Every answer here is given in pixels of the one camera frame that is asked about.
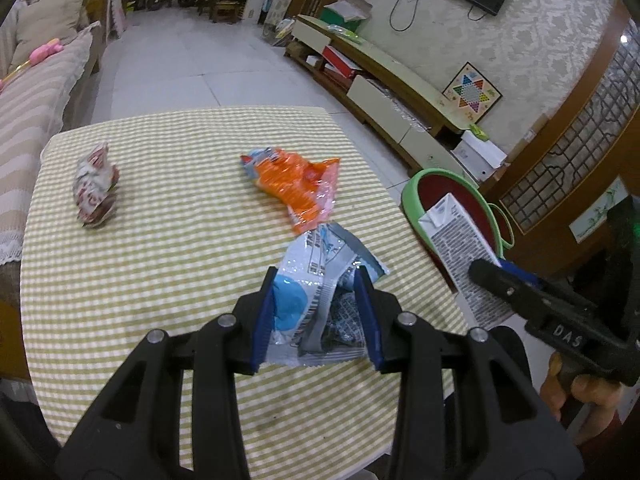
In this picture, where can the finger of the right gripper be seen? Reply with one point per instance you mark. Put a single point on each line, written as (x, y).
(513, 269)

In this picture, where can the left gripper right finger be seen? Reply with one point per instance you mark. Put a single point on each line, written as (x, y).
(466, 409)

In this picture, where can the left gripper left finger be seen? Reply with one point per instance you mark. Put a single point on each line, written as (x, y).
(170, 410)

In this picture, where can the white blue milk carton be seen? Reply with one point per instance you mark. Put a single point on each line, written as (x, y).
(458, 243)

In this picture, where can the blue grey foil wrapper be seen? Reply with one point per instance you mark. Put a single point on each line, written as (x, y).
(316, 321)

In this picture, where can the right hand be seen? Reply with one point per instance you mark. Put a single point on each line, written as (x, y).
(603, 397)

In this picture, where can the white box on floor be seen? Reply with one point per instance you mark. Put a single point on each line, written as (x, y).
(480, 158)

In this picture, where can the wooden lattice door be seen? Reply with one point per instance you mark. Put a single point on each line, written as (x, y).
(557, 191)

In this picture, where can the long tv cabinet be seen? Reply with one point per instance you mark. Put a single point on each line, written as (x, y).
(414, 119)

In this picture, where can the chinese checkers board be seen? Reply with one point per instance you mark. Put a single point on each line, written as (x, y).
(471, 93)

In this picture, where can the yellow checkered table mat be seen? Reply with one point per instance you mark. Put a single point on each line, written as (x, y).
(190, 235)

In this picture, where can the orange plastic snack bag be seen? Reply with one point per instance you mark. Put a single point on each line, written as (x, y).
(308, 189)

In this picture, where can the crumpled red-white paper ball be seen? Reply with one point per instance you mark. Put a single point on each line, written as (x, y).
(94, 187)

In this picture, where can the red book in cabinet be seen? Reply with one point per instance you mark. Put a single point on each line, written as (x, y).
(342, 64)

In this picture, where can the green box on cabinet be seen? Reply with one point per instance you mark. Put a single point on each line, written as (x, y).
(349, 14)

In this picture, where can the pink toy on sofa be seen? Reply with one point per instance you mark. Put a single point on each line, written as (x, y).
(37, 56)

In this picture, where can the striped beige sofa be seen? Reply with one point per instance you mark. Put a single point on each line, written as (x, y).
(40, 103)

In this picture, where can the beige sofa cushion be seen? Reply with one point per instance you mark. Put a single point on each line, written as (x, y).
(29, 25)

